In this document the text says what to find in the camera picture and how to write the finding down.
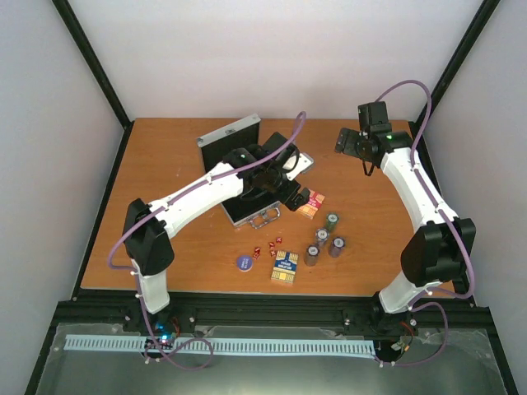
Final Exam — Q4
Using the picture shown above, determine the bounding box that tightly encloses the red playing card deck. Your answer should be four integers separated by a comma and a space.
297, 189, 325, 219

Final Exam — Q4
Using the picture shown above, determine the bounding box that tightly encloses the green poker chip stack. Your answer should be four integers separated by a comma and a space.
325, 212, 339, 233

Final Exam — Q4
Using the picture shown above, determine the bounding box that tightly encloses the brown poker chip stack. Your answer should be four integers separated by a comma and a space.
304, 244, 320, 267

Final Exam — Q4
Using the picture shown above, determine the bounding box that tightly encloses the purple poker chip stack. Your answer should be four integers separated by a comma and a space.
328, 237, 345, 258

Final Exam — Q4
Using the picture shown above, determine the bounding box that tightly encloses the blue playing card deck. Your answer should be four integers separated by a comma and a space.
271, 250, 299, 284

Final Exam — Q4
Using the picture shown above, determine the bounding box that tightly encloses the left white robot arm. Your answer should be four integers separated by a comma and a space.
124, 145, 314, 332

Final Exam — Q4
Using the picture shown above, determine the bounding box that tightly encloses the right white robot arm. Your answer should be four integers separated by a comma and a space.
335, 128, 476, 332

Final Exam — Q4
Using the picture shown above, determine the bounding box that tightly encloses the aluminium poker case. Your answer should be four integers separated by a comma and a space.
197, 114, 280, 229

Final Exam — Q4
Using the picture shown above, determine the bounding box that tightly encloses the blue small blind button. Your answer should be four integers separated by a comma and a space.
236, 255, 254, 272

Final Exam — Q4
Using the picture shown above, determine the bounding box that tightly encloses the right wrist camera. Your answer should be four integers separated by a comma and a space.
357, 101, 392, 132

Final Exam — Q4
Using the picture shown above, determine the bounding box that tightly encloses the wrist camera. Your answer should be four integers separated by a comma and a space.
282, 152, 315, 179
357, 101, 392, 132

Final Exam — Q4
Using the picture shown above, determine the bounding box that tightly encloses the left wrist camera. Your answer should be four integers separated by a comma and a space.
282, 152, 315, 179

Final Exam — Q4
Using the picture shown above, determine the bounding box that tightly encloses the black aluminium frame rail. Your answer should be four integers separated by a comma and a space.
49, 290, 497, 340

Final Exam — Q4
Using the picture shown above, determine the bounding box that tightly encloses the light blue cable duct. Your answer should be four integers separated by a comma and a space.
63, 334, 375, 359

